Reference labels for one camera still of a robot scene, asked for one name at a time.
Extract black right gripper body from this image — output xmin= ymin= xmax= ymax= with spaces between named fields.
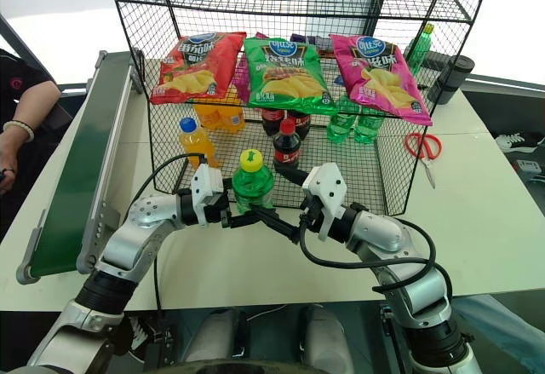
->
xmin=297 ymin=197 xmax=327 ymax=234

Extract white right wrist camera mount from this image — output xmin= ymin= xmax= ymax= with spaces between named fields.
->
xmin=301 ymin=162 xmax=344 ymax=241

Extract orange soda bottle blue cap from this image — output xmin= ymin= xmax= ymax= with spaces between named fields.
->
xmin=177 ymin=117 xmax=221 ymax=169

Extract cola bottle red cap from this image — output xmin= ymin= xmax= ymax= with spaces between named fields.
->
xmin=272 ymin=118 xmax=305 ymax=174

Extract green belt conveyor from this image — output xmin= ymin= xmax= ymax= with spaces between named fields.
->
xmin=15 ymin=49 xmax=146 ymax=285

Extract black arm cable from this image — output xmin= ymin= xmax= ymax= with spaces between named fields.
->
xmin=126 ymin=152 xmax=209 ymax=312
xmin=298 ymin=214 xmax=455 ymax=296

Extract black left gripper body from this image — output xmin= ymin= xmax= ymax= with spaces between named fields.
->
xmin=200 ymin=191 xmax=234 ymax=227

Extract green bottle with yellow cap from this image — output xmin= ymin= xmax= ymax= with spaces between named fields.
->
xmin=403 ymin=23 xmax=437 ymax=80

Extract black wire mesh rack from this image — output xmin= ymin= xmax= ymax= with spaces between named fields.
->
xmin=103 ymin=0 xmax=497 ymax=218

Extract red potato chips bag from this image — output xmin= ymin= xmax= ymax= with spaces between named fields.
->
xmin=149 ymin=31 xmax=248 ymax=106

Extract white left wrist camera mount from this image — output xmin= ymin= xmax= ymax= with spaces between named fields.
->
xmin=189 ymin=162 xmax=225 ymax=227

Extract green potato chips bag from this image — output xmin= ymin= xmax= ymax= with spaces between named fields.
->
xmin=242 ymin=32 xmax=339 ymax=117

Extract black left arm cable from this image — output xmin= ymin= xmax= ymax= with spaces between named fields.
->
xmin=126 ymin=152 xmax=209 ymax=312

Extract white bead bracelet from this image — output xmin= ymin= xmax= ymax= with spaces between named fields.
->
xmin=3 ymin=119 xmax=36 ymax=143

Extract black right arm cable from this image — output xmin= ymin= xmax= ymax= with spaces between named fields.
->
xmin=298 ymin=214 xmax=455 ymax=296

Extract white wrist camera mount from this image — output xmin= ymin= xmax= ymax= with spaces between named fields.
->
xmin=189 ymin=162 xmax=225 ymax=227
xmin=301 ymin=162 xmax=344 ymax=241

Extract green soda bottle yellow cap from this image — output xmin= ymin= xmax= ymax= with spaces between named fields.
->
xmin=231 ymin=148 xmax=275 ymax=216

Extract grey rounded robot leg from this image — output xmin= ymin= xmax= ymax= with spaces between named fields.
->
xmin=296 ymin=303 xmax=355 ymax=374
xmin=183 ymin=305 xmax=250 ymax=369

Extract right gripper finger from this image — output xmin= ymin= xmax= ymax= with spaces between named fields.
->
xmin=266 ymin=220 xmax=301 ymax=246
xmin=249 ymin=204 xmax=302 ymax=233

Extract black cylindrical tumbler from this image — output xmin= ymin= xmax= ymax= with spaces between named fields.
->
xmin=433 ymin=55 xmax=476 ymax=106

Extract person's arm with bracelet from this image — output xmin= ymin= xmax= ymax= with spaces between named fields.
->
xmin=0 ymin=48 xmax=73 ymax=239

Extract magenta snack bag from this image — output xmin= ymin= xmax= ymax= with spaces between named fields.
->
xmin=232 ymin=55 xmax=253 ymax=103

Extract blue jeans leg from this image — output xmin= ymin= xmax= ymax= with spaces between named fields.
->
xmin=450 ymin=293 xmax=545 ymax=374

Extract pink potato chips bag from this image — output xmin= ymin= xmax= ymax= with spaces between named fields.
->
xmin=330 ymin=33 xmax=434 ymax=127

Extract person's hand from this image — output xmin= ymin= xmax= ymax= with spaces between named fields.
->
xmin=0 ymin=128 xmax=20 ymax=197

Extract black and white sneaker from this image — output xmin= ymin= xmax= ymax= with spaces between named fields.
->
xmin=494 ymin=130 xmax=545 ymax=154

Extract red handled scissors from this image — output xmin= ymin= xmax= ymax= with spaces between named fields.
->
xmin=404 ymin=131 xmax=444 ymax=190

